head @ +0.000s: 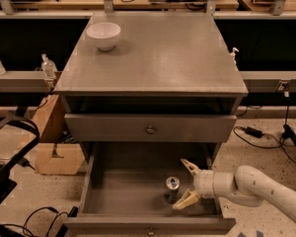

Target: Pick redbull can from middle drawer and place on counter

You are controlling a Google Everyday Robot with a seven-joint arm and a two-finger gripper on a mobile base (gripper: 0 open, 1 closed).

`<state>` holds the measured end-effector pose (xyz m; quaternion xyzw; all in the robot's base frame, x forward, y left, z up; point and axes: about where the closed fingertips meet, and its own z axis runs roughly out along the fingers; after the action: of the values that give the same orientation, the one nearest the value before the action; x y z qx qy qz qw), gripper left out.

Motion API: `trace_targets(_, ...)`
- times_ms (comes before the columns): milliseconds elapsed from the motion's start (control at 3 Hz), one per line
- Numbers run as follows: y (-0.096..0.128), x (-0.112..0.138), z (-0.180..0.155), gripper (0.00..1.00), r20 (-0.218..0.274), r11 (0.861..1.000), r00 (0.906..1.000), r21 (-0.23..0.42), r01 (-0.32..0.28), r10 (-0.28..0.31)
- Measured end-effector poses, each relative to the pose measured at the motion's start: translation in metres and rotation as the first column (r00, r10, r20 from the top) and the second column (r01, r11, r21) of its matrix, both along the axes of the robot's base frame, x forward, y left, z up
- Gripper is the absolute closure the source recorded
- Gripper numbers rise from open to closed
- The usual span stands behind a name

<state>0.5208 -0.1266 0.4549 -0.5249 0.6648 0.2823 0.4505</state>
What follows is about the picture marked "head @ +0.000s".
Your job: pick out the open grey middle drawer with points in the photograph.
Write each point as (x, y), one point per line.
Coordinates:
(125, 192)

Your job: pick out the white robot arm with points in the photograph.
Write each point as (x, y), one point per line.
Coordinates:
(248, 186)

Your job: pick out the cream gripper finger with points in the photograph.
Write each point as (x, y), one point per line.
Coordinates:
(188, 198)
(192, 168)

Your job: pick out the white ceramic bowl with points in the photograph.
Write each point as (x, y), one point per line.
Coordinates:
(104, 35)

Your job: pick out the clear pump bottle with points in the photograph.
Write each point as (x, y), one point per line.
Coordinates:
(48, 67)

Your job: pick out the grey drawer cabinet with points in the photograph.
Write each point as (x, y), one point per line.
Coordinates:
(164, 63)

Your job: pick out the silver blue redbull can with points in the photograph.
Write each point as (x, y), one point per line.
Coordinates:
(172, 186)

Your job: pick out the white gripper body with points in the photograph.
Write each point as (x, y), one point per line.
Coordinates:
(203, 183)

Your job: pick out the white pump bottle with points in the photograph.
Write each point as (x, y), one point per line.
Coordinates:
(234, 53)

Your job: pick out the cardboard box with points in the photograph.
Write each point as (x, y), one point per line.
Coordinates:
(58, 159)

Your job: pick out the closed grey top drawer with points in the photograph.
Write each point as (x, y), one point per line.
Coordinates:
(155, 128)

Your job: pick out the wooden block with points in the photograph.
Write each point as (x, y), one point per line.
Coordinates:
(49, 118)

